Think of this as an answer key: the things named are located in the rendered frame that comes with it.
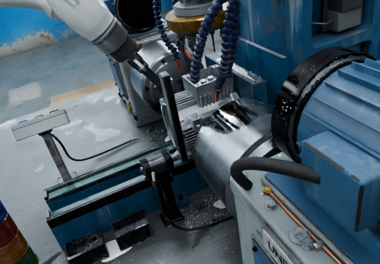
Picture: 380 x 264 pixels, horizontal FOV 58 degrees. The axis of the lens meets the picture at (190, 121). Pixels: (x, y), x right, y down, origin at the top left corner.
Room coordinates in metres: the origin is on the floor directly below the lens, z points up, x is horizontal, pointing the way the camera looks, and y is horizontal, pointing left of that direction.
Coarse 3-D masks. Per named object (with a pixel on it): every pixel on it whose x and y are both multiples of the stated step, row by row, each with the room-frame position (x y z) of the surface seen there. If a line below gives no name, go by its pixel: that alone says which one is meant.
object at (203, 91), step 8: (216, 64) 0.98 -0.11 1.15; (200, 72) 0.96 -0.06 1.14; (208, 72) 0.97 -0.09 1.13; (216, 72) 0.96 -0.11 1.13; (184, 80) 0.93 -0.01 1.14; (200, 80) 0.96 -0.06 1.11; (208, 80) 0.92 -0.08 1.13; (232, 80) 0.89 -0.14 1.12; (184, 88) 0.95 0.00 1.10; (192, 88) 0.88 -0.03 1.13; (200, 88) 0.86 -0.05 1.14; (208, 88) 0.87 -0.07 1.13; (224, 88) 0.88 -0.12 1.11; (232, 88) 0.89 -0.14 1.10; (200, 96) 0.86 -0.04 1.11; (208, 96) 0.86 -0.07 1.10; (224, 96) 0.88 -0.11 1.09; (200, 104) 0.86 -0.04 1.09; (208, 104) 0.86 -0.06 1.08
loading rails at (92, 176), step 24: (168, 144) 0.93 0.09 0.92; (120, 168) 0.86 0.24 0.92; (192, 168) 0.81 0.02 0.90; (48, 192) 0.81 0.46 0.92; (72, 192) 0.80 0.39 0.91; (96, 192) 0.82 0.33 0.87; (120, 192) 0.74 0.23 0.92; (144, 192) 0.76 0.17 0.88; (192, 192) 0.81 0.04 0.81; (48, 216) 0.69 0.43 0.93; (72, 216) 0.70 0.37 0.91; (96, 216) 0.72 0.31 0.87; (120, 216) 0.74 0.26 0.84
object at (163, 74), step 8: (160, 80) 0.75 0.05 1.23; (168, 80) 0.73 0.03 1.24; (168, 88) 0.73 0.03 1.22; (168, 96) 0.73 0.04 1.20; (168, 104) 0.73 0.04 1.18; (168, 112) 0.75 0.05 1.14; (176, 112) 0.73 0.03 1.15; (176, 120) 0.73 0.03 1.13; (176, 128) 0.73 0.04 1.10; (176, 136) 0.72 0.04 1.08; (184, 136) 0.74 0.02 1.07; (176, 144) 0.74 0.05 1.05; (184, 144) 0.73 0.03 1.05; (176, 152) 0.74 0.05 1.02; (184, 152) 0.73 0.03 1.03; (184, 160) 0.73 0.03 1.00
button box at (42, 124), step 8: (56, 112) 1.01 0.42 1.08; (64, 112) 1.02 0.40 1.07; (32, 120) 0.99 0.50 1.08; (40, 120) 0.99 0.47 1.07; (48, 120) 1.00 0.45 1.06; (56, 120) 1.00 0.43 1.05; (64, 120) 1.00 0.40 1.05; (16, 128) 0.97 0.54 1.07; (24, 128) 0.97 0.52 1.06; (32, 128) 0.98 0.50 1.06; (40, 128) 0.98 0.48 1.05; (48, 128) 0.98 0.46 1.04; (16, 136) 0.96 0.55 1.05; (24, 136) 0.96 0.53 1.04
